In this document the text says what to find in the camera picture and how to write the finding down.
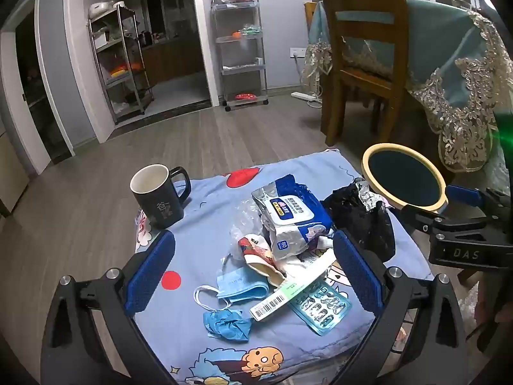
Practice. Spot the metal shelf rack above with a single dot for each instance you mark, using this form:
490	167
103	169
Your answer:
106	44

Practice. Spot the red plastic item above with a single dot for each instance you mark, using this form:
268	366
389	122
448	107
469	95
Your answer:
245	96

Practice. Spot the red and white snack wrapper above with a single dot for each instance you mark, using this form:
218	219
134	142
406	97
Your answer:
254	248

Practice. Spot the blue white wet wipes pack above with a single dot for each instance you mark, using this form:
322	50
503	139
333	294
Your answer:
292	216

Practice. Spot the pill blister pack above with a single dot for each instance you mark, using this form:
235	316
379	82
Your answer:
320	308

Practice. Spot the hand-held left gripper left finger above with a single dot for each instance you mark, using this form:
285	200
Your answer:
150	272

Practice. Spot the brown kitchen cabinet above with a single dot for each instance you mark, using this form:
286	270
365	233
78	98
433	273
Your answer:
172	60

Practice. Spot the orange plastic item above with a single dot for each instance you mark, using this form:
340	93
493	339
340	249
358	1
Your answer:
120	71

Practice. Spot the silver foil wrapper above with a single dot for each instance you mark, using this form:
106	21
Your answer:
370	198

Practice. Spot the wooden chair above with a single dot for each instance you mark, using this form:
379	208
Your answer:
360	76

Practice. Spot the white power strip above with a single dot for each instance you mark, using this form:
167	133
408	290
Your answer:
300	96

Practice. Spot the black plastic bag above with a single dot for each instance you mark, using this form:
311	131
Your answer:
360	220

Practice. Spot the white rice cooker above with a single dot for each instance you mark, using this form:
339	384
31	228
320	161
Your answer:
102	8

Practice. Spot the white storage trolley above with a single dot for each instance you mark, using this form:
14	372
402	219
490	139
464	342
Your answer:
240	70

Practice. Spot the blue wastebasket with yellow rim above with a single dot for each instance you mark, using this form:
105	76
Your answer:
400	176

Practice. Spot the clear plastic wrapper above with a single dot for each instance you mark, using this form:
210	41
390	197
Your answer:
248	220

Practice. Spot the teal lace-trimmed tablecloth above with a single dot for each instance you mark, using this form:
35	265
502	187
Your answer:
441	48

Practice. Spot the blue glove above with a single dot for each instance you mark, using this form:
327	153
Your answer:
228	325

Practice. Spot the white wall socket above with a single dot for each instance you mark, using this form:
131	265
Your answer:
297	52

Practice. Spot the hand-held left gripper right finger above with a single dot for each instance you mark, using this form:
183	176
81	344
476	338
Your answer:
356	272

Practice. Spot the long white barcode box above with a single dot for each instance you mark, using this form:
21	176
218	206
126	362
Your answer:
276	300

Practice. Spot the blue cartoon printed blanket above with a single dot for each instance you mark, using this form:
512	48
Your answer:
200	244

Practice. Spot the blue face mask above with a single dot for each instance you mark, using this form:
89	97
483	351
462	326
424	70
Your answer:
240	286

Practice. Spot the black mug white inside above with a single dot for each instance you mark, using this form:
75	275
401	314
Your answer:
160	208

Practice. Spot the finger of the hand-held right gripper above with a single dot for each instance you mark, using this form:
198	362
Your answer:
465	196
421	218

